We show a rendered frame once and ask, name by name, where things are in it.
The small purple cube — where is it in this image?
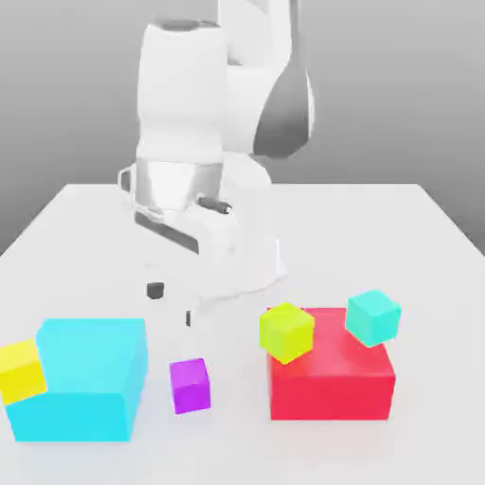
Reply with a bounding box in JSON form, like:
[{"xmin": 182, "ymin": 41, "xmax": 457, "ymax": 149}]
[{"xmin": 168, "ymin": 356, "xmax": 212, "ymax": 416}]

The small lime green cube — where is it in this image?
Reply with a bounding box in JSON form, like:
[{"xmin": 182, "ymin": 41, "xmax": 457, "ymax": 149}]
[{"xmin": 258, "ymin": 301, "xmax": 316, "ymax": 366}]

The small yellow cube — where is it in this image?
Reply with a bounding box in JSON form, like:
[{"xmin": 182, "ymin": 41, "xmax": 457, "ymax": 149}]
[{"xmin": 0, "ymin": 337, "xmax": 49, "ymax": 406}]

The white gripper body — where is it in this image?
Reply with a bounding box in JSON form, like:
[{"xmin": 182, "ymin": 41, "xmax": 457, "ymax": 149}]
[{"xmin": 132, "ymin": 205, "xmax": 244, "ymax": 309}]

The large cyan box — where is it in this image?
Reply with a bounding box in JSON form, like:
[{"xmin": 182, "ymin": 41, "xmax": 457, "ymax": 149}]
[{"xmin": 5, "ymin": 316, "xmax": 150, "ymax": 443}]

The small turquoise cube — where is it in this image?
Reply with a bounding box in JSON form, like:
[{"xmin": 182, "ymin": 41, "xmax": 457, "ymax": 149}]
[{"xmin": 344, "ymin": 288, "xmax": 404, "ymax": 349}]

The large red box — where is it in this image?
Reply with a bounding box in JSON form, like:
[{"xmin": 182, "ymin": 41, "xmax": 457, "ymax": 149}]
[{"xmin": 265, "ymin": 306, "xmax": 398, "ymax": 422}]

